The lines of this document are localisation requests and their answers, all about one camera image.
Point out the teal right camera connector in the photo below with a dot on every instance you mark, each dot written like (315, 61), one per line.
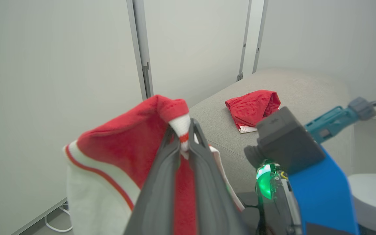
(330, 125)

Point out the blue right camera mount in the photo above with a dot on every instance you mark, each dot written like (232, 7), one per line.
(321, 199)

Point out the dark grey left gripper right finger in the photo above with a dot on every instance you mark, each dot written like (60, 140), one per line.
(211, 195)

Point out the red and white striped garment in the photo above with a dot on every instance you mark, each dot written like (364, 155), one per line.
(126, 143)

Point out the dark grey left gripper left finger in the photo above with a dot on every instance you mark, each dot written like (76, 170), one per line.
(158, 195)

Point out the grey fabric sofa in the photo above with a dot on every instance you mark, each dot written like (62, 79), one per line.
(305, 88)

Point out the narrow white partition panel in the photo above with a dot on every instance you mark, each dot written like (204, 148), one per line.
(194, 49)

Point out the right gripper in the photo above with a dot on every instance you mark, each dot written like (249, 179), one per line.
(277, 202)

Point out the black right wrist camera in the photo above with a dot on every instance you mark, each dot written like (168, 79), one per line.
(286, 140)

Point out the plain red garment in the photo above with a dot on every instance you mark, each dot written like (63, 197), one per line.
(250, 107)

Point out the large white partition panel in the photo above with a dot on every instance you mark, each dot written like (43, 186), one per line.
(44, 81)

